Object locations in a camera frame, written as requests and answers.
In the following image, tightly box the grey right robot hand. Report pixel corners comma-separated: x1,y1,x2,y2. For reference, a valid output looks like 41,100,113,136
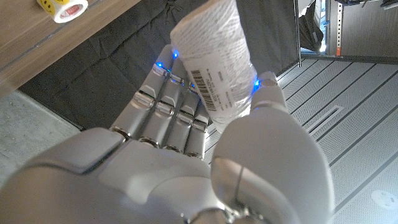
0,45,335,224

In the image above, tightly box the white string spool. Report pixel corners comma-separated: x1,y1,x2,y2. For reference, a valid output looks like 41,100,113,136
170,0,259,133

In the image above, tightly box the smiley tape roll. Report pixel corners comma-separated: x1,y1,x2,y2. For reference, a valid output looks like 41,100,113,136
36,0,90,24

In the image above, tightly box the black backdrop curtain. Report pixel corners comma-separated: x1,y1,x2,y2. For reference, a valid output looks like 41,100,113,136
18,0,301,130

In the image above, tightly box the black backdrop stand pole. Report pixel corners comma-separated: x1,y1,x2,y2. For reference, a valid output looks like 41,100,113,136
294,0,303,68

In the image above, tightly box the white round ceiling fixture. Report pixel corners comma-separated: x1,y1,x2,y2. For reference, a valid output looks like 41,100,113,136
371,189,398,211

